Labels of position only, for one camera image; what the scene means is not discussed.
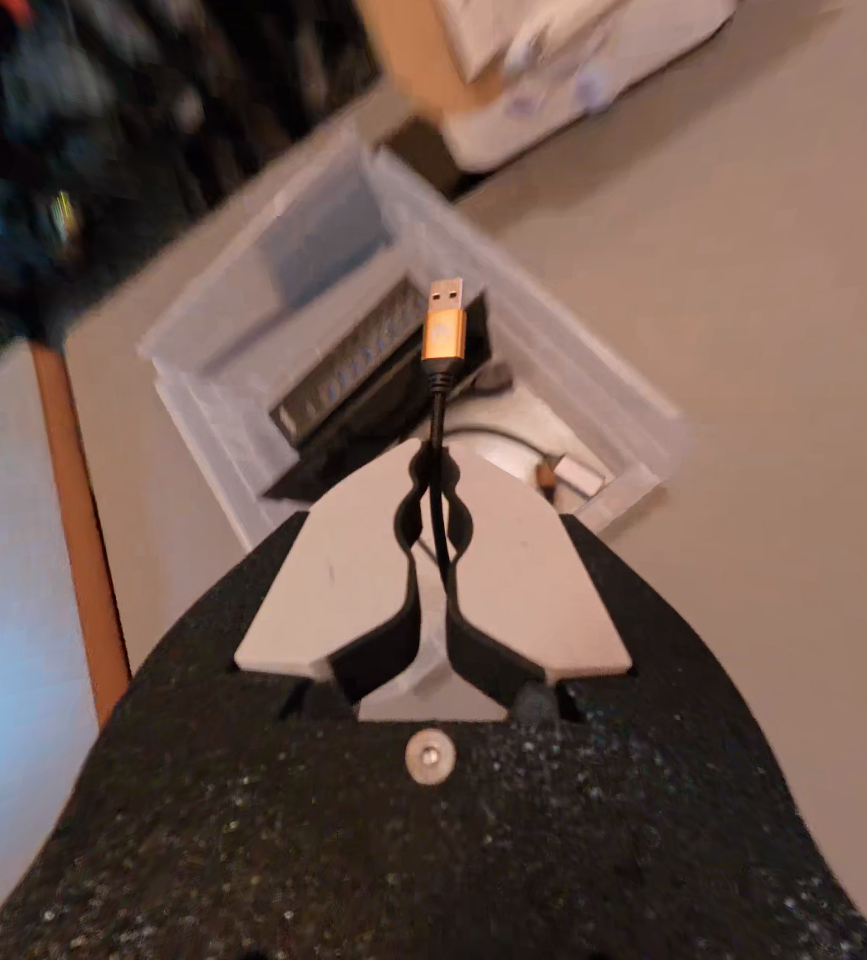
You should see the cardboard box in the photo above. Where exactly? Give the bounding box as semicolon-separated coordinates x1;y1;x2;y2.
354;0;502;117

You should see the white box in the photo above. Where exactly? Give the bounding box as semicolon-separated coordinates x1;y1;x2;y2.
433;0;738;174

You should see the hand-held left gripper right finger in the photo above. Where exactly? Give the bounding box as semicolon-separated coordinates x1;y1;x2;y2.
433;442;635;710

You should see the clear plastic bin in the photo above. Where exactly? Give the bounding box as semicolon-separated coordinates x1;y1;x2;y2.
137;123;693;552

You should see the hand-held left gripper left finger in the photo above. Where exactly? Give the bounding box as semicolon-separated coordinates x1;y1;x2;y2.
233;438;431;706

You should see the small white adapter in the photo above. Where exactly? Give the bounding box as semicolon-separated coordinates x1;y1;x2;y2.
537;453;609;502

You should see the black multi-port USB hub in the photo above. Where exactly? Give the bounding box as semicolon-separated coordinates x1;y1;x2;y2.
268;273;491;459

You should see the black cable with orange plug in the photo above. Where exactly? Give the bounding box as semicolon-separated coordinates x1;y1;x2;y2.
407;277;472;594

